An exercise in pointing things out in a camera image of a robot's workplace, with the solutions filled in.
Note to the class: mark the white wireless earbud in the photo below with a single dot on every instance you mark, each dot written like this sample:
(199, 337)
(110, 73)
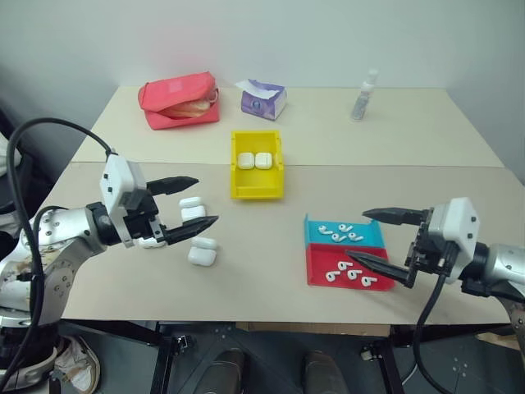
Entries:
(332, 276)
(337, 237)
(353, 274)
(369, 281)
(325, 230)
(343, 266)
(345, 227)
(355, 236)

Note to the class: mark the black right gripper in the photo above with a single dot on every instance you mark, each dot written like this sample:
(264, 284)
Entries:
(428, 254)

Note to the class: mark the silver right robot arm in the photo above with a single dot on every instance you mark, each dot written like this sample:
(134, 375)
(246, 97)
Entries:
(500, 262)

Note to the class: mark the silver black robot torso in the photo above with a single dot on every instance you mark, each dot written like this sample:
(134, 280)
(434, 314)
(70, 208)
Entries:
(16, 373)

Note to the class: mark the teal tray with earbuds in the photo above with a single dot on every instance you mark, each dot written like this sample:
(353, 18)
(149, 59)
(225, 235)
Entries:
(324, 256)

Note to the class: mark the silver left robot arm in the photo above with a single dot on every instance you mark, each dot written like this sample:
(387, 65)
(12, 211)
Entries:
(61, 223)

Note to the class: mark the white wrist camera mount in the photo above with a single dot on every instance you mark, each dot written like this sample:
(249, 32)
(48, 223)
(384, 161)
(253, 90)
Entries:
(457, 225)
(119, 172)

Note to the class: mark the red fabric pouch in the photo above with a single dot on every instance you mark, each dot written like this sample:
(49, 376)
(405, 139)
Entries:
(176, 88)

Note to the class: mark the purple tissue pack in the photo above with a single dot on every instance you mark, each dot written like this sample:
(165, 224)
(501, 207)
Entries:
(260, 102)

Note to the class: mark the dark rounded shoe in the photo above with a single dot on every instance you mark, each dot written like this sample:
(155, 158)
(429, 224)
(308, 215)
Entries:
(322, 371)
(229, 371)

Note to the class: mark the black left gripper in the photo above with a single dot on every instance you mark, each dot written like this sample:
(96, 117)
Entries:
(141, 217)

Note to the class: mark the black metal table frame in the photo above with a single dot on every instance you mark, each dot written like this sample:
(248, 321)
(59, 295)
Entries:
(162, 361)

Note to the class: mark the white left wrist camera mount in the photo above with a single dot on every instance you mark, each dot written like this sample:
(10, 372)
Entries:
(119, 172)

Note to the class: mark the beige plastic bag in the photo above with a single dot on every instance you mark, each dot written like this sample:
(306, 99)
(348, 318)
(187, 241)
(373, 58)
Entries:
(190, 108)

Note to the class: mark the white worn sneaker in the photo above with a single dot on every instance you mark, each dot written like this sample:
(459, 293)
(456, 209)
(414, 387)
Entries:
(80, 363)

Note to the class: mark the clear spray bottle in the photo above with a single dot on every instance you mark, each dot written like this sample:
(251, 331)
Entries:
(363, 100)

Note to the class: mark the yellow plastic bin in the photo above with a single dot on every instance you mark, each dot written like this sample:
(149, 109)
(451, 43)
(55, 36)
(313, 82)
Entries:
(257, 182)

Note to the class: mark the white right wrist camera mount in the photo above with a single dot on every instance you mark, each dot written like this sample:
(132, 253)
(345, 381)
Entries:
(457, 225)

